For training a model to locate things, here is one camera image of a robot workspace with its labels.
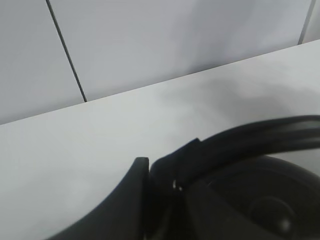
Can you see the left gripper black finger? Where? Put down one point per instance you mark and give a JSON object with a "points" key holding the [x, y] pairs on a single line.
{"points": [[120, 216]]}

